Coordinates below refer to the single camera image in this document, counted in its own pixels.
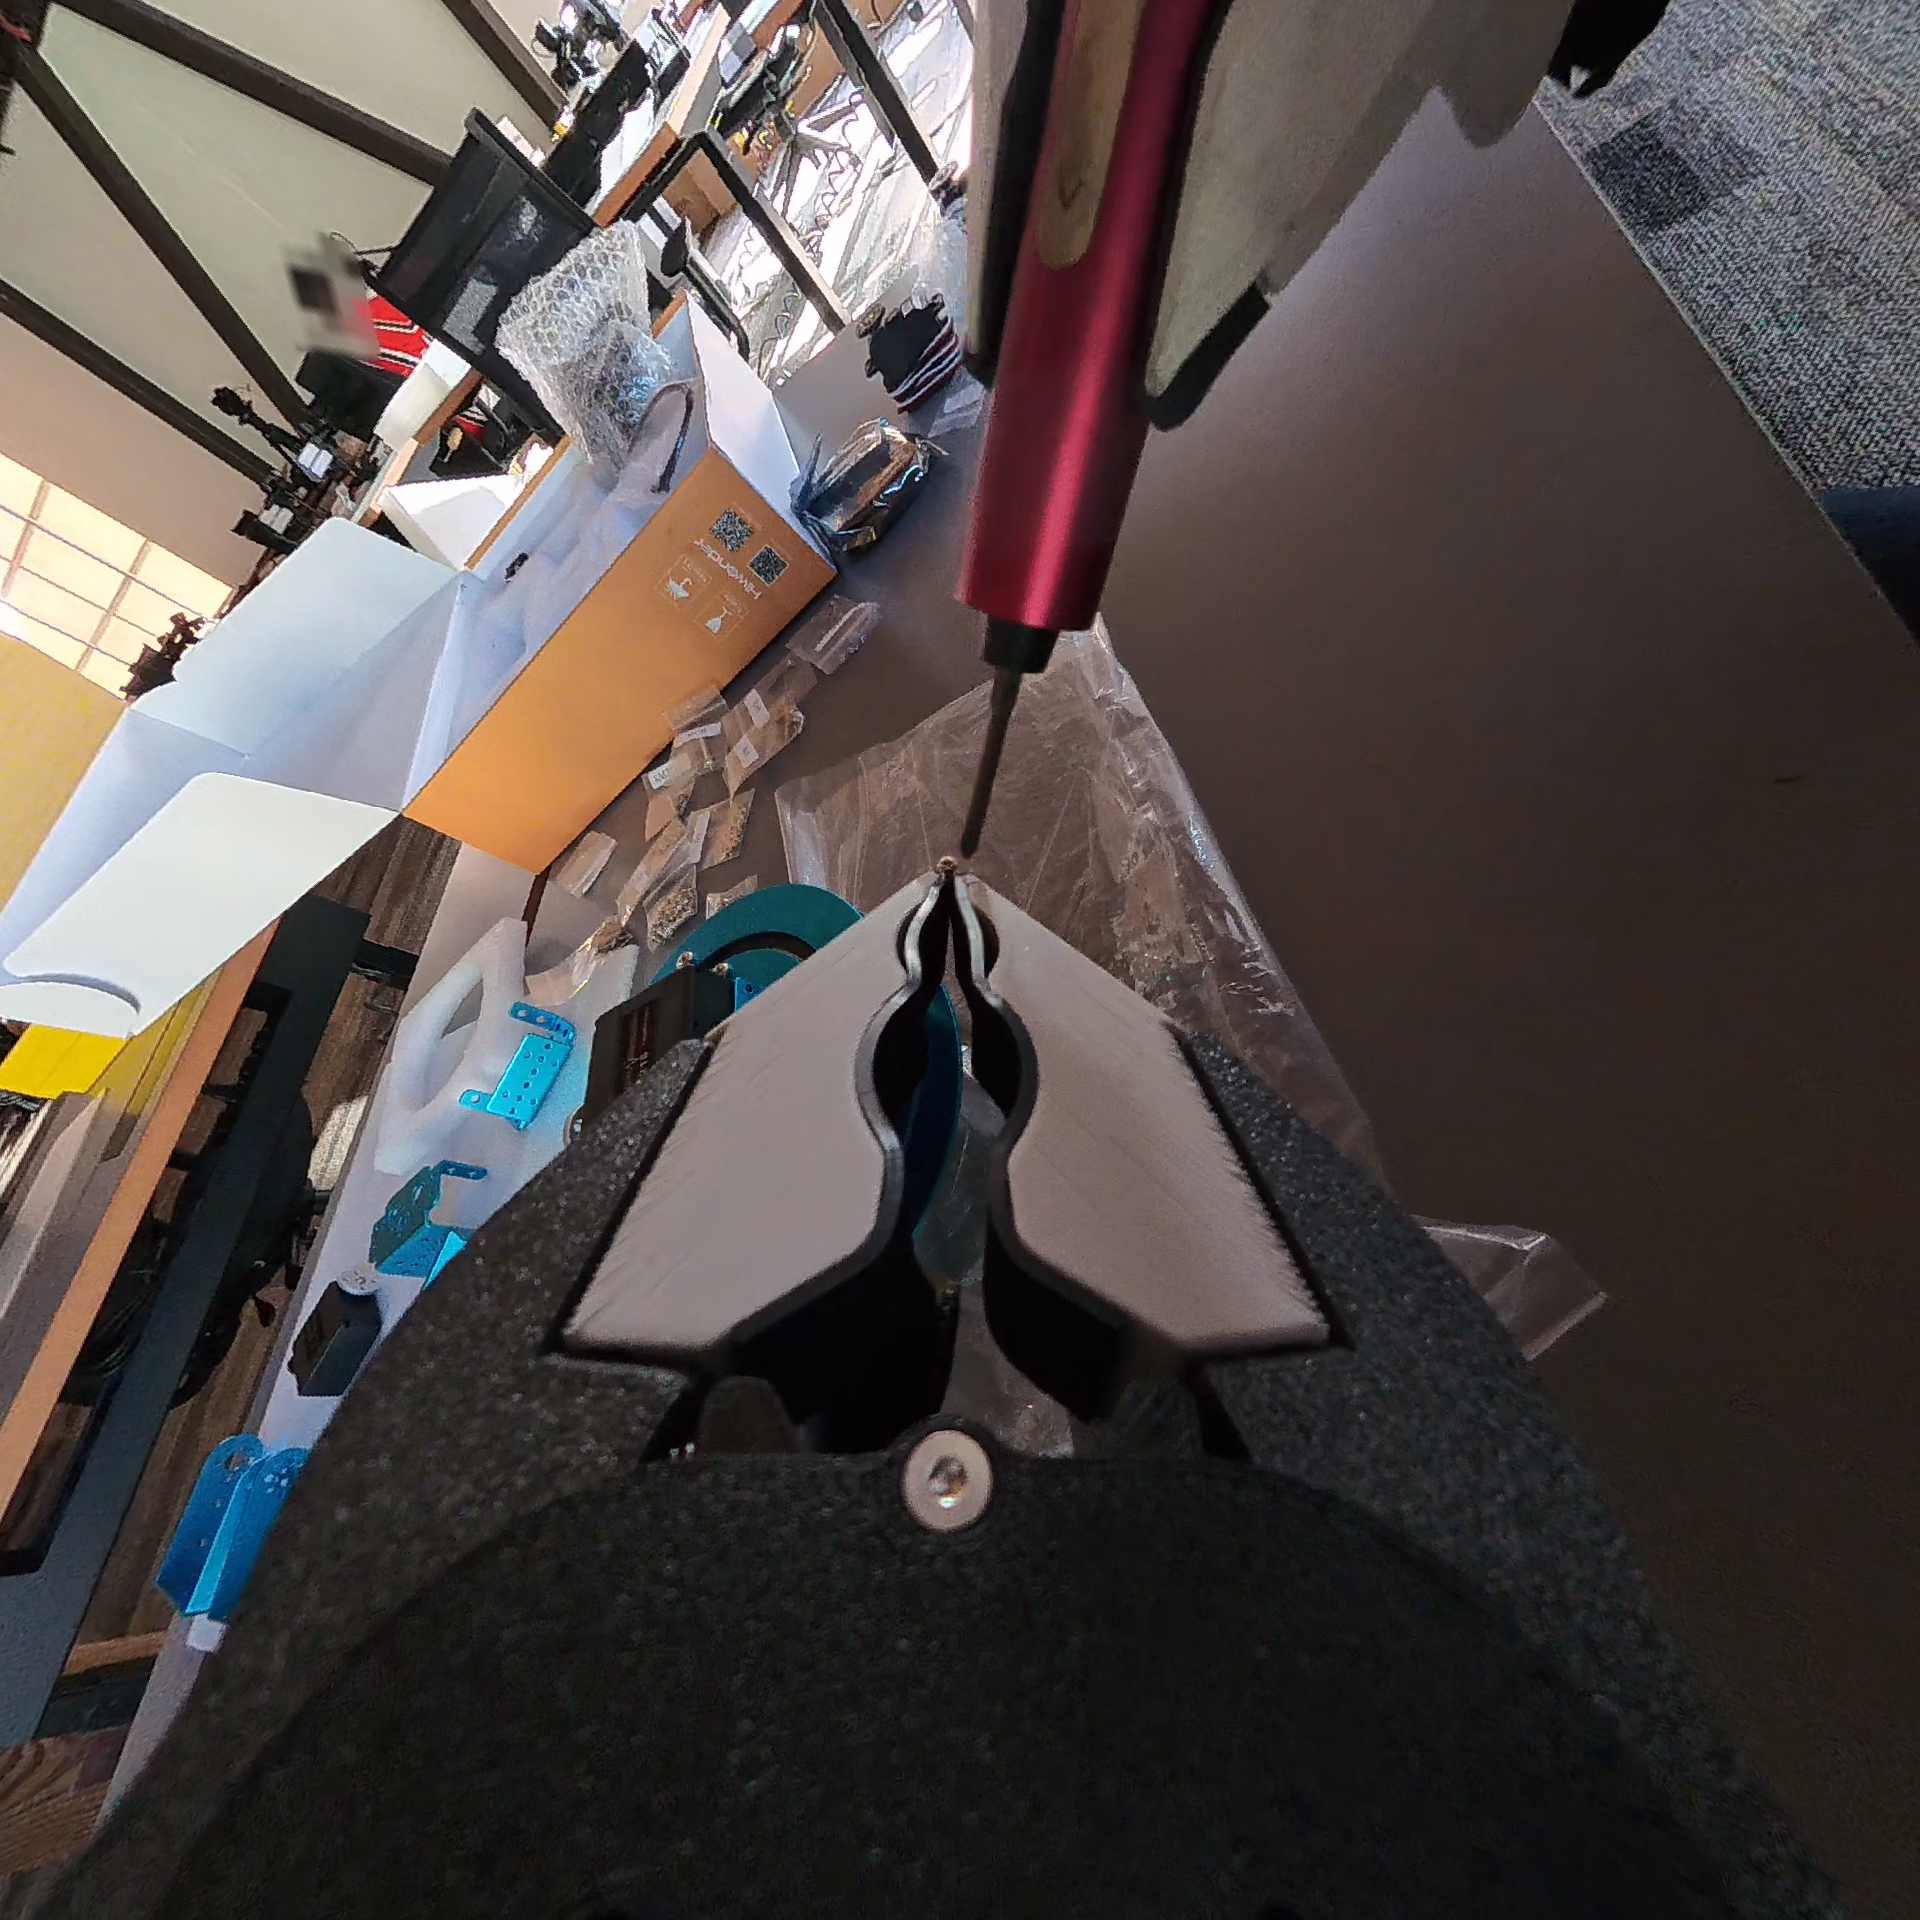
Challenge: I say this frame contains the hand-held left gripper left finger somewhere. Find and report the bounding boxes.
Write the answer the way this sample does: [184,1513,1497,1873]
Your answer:
[562,883,962,1356]

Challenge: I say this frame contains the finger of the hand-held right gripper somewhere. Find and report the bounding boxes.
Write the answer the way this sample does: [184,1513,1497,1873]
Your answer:
[1143,0,1574,432]
[958,0,1056,384]

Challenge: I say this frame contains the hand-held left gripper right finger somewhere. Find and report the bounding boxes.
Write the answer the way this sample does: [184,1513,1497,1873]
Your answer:
[951,873,1335,1356]

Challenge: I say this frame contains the red electric screwdriver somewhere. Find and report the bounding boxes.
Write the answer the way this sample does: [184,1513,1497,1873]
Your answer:
[958,0,1220,860]

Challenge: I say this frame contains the blue round turntable base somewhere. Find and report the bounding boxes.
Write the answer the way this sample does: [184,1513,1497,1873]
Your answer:
[657,883,974,1279]

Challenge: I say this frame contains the grey desk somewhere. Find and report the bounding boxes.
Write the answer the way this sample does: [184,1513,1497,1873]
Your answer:
[105,105,1920,1920]

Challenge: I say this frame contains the white foam block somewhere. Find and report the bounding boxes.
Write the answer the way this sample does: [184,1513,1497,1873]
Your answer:
[368,920,583,1175]

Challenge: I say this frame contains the dark foil parts bag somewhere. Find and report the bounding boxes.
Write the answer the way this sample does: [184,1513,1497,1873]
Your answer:
[795,421,942,556]

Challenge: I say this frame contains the pile of small screw packets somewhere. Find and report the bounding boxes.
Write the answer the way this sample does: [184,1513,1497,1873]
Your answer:
[546,592,887,963]

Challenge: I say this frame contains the large clear plastic bag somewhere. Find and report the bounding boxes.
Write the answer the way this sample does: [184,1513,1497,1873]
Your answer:
[778,615,1607,1359]

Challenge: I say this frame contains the white foam sheet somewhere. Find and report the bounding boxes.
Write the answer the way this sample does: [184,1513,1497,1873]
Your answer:
[247,838,602,1502]

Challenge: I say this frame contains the bubble wrap bundle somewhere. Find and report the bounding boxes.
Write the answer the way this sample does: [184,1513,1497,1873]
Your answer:
[496,224,682,485]

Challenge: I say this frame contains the loose black servo motor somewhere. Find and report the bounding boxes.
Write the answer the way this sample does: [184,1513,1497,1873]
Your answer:
[286,1265,387,1399]

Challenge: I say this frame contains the orange cardboard box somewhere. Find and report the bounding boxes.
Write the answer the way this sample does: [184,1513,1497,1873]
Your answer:
[0,300,842,1040]

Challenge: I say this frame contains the black computer monitor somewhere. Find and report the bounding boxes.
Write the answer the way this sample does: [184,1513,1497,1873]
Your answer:
[375,107,598,366]

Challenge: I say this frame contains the blue round-end metal plate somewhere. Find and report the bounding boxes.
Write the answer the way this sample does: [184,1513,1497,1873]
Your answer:
[158,1431,312,1620]

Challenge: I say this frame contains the yellow storage bin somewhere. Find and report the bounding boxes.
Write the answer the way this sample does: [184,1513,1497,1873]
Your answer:
[0,983,204,1113]

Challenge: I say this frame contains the black servo with striped wires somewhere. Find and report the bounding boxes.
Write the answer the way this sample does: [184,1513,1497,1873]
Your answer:
[863,292,966,411]

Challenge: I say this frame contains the blue long U bracket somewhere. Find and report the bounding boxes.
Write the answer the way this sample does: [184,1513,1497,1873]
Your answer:
[458,1000,582,1131]

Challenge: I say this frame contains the teal perforated bracket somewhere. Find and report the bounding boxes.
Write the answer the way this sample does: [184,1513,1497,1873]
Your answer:
[368,1159,492,1286]

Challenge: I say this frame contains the black cable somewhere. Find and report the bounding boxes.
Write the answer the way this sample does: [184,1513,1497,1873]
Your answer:
[646,379,712,500]

